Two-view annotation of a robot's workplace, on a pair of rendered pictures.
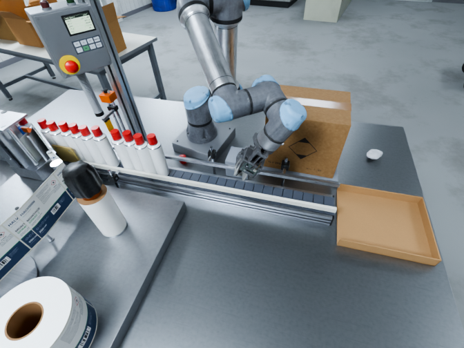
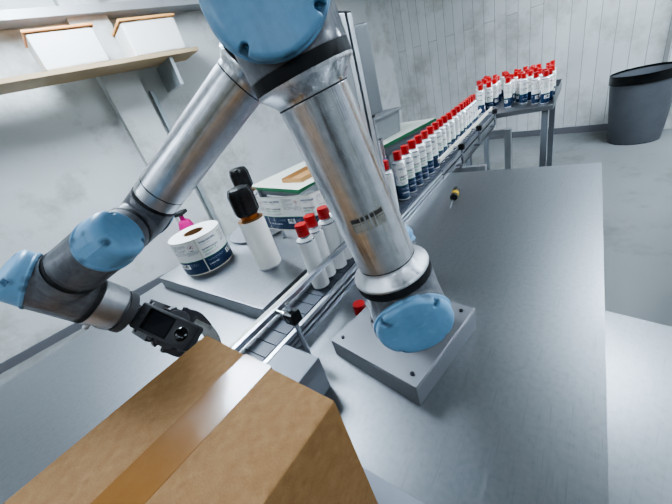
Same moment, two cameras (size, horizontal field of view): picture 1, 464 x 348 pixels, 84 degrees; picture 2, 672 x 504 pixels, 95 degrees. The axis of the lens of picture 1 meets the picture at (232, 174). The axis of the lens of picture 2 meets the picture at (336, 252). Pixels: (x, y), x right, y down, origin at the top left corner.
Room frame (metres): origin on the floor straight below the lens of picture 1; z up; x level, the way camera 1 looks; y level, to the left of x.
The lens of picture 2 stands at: (1.16, -0.38, 1.38)
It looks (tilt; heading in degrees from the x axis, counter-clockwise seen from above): 28 degrees down; 115
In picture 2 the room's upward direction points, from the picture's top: 17 degrees counter-clockwise
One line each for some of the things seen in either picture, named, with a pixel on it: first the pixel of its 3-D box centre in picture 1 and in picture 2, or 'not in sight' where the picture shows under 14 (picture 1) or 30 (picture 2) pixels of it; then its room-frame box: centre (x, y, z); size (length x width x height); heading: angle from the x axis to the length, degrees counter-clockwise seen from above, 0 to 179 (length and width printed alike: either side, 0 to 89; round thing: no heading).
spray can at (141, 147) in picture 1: (145, 155); (319, 246); (0.78, 0.34, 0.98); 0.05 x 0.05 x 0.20
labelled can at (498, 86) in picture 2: not in sight; (514, 85); (1.69, 2.73, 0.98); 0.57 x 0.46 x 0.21; 162
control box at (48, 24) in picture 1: (72, 39); (344, 79); (0.93, 0.49, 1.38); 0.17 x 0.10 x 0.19; 127
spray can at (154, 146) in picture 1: (157, 155); (311, 256); (0.78, 0.29, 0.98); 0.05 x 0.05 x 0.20
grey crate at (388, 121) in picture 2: not in sight; (370, 129); (0.46, 2.76, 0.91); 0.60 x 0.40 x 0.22; 64
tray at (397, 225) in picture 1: (381, 219); not in sight; (0.50, -0.53, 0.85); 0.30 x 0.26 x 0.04; 72
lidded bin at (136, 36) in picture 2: not in sight; (150, 40); (-1.21, 2.33, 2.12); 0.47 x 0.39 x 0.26; 61
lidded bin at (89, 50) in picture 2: not in sight; (68, 53); (-1.51, 1.78, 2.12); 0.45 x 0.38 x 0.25; 61
